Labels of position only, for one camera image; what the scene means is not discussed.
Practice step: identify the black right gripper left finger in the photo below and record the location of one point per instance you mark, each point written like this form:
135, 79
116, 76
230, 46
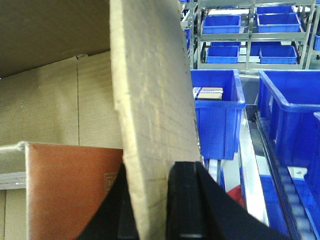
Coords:
114, 219

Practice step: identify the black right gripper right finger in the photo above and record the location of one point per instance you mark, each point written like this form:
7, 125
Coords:
199, 209

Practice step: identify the large brown cardboard box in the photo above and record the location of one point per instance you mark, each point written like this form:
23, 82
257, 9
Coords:
98, 73

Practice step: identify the blue bin with small boxes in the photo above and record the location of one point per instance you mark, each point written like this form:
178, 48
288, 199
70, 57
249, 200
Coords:
219, 120

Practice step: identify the red printed banner strip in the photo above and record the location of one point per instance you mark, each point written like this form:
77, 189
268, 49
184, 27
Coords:
236, 194

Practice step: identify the orange-brown inner carton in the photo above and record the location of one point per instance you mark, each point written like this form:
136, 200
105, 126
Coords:
65, 186

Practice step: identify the small brown box in bin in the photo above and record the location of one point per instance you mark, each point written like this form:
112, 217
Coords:
208, 93

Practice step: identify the large blue bin right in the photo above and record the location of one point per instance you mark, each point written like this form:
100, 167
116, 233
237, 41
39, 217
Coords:
287, 101

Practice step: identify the blue bin lower left rack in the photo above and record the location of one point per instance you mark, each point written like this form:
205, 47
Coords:
223, 54

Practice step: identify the blue bin rack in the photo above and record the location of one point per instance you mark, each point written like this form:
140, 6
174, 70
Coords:
221, 24
273, 52
277, 19
223, 54

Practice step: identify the blue bin lower right rack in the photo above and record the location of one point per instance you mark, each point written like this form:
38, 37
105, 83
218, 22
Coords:
273, 52

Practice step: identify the grey metal rack background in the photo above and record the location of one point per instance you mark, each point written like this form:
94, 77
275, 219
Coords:
192, 19

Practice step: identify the blue bin upper left rack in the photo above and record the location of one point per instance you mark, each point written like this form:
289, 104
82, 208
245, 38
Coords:
221, 24

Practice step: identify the blue bin upper right rack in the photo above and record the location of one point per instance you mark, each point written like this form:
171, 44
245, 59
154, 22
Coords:
277, 19

